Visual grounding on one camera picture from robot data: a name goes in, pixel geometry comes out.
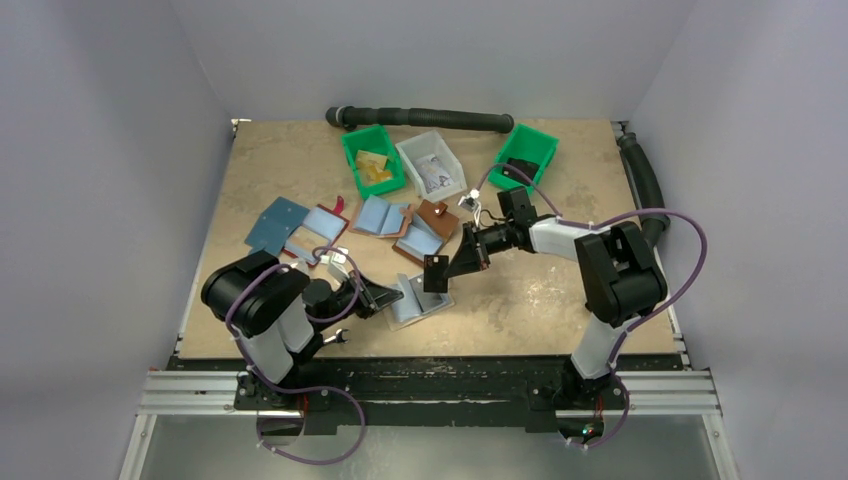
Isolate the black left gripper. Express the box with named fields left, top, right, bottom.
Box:
left=316, top=268, right=402, bottom=331

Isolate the cream card holder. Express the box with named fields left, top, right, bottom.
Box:
left=386, top=274, right=455, bottom=331

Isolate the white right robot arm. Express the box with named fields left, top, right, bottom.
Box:
left=423, top=187, right=668, bottom=407

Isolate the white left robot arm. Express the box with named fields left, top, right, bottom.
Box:
left=201, top=250, right=404, bottom=409

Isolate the brown open card holder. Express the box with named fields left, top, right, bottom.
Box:
left=392, top=200, right=459, bottom=267

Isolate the pink open card holder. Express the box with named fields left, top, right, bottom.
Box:
left=349, top=195, right=414, bottom=239

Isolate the red open card holder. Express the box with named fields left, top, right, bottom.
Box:
left=282, top=196, right=349, bottom=268

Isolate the black card in bin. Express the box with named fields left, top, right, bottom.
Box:
left=502, top=157, right=539, bottom=186

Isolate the blue card holder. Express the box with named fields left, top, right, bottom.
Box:
left=245, top=197, right=310, bottom=256

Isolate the gold card upper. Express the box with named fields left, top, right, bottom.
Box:
left=355, top=150, right=389, bottom=169

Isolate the silver wrench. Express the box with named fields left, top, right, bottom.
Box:
left=323, top=328, right=349, bottom=346

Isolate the white translucent plastic bin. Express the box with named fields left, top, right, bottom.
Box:
left=395, top=130, right=467, bottom=203

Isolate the small green plastic bin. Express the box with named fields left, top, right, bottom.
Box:
left=487, top=124, right=559, bottom=194

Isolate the large green plastic bin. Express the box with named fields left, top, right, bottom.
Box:
left=341, top=125, right=406, bottom=200

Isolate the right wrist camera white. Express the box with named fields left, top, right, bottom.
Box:
left=457, top=189, right=482, bottom=212

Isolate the right black corrugated hose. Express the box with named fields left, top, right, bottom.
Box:
left=616, top=132, right=671, bottom=252

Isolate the black corrugated hose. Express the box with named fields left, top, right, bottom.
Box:
left=616, top=132, right=671, bottom=252
left=325, top=105, right=515, bottom=134

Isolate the rear black corrugated hose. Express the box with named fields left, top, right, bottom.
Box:
left=325, top=105, right=515, bottom=134

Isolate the aluminium frame rail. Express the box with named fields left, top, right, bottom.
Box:
left=119, top=119, right=743, bottom=480

